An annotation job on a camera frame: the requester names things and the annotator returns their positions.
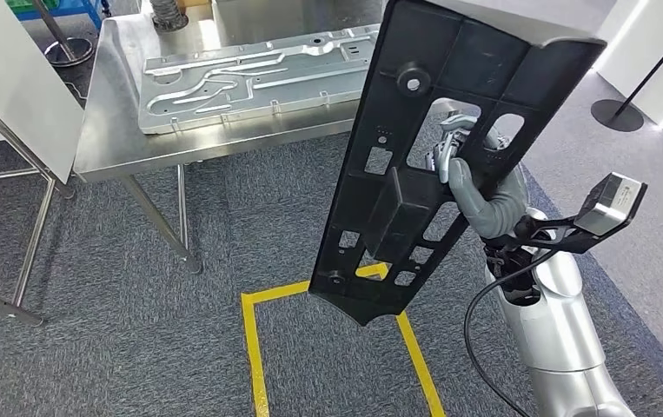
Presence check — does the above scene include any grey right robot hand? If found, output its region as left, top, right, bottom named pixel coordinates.
left=426, top=114, right=511, bottom=240

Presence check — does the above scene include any black plastic plate bracket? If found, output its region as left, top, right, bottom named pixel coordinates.
left=308, top=0, right=619, bottom=328

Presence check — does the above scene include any stainless steel workbench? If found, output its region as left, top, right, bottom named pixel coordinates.
left=73, top=0, right=390, bottom=275

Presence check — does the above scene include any stamped silver metal panel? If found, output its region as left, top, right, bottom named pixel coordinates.
left=137, top=23, right=381, bottom=136

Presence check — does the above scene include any blue storage racking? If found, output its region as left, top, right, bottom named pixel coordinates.
left=5, top=0, right=112, bottom=30

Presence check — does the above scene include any white board metal stand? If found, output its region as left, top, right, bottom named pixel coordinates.
left=0, top=0, right=86, bottom=328

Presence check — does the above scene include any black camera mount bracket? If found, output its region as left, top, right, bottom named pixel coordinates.
left=483, top=209, right=603, bottom=257

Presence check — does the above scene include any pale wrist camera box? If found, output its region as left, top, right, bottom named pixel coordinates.
left=573, top=172, right=649, bottom=237

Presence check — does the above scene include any black camera cable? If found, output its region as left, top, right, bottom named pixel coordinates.
left=463, top=248, right=557, bottom=417

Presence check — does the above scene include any black stanchion post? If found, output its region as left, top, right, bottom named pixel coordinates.
left=590, top=11, right=663, bottom=134

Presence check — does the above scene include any grey corrugated flexible hose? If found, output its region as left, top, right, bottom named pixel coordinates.
left=148, top=0, right=189, bottom=33

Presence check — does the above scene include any chrome stanchion post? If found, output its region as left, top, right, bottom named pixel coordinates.
left=30, top=0, right=95, bottom=69

